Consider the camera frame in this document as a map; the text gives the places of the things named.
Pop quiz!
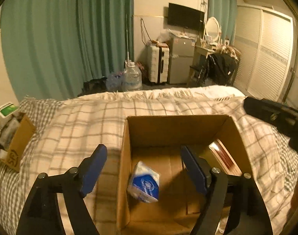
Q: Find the large green curtain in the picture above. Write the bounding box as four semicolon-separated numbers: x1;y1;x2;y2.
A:
0;0;133;100

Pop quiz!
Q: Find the plaid beige blanket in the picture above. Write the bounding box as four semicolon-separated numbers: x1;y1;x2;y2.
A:
0;86;298;234

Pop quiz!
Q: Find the red brown book box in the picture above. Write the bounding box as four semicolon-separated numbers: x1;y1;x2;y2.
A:
208;139;242;176

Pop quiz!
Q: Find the small SF cardboard box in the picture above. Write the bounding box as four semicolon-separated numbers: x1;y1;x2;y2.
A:
0;112;36;172

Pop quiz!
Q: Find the oval white vanity mirror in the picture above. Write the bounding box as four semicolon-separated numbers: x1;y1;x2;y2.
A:
205;16;221;42

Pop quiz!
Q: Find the black bag on floor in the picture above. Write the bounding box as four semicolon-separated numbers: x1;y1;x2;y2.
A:
78;77;107;97

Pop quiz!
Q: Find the silver mini fridge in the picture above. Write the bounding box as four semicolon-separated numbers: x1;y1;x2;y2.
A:
168;37;195;84

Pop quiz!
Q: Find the white dressing table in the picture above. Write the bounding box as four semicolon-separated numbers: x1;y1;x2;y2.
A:
190;45;215;79

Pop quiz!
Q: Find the green curtain by wardrobe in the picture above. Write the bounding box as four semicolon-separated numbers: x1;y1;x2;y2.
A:
208;0;237;44

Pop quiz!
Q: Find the black wall television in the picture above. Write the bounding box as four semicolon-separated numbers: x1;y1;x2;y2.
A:
167;3;205;31

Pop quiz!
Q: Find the white hard suitcase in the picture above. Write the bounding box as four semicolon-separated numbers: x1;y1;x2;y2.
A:
147;45;170;84

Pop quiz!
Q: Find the large clear water jug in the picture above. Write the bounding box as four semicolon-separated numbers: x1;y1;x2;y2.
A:
123;61;142;91

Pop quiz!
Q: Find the black jacket on chair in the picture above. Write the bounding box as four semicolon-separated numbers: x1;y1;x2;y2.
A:
207;53;239;86

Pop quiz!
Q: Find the white louvered wardrobe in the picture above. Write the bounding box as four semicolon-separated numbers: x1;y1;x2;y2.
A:
234;5;294;101

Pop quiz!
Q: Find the grey checked pillow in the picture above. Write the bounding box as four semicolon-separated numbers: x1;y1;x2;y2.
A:
19;97;62;134

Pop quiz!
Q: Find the large open cardboard box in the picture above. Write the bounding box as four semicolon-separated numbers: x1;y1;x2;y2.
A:
117;115;252;234

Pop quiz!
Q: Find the blue white tissue pack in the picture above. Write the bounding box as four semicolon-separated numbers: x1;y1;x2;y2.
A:
127;161;160;203

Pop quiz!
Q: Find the green white small box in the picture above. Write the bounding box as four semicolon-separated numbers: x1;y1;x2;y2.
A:
0;102;19;128

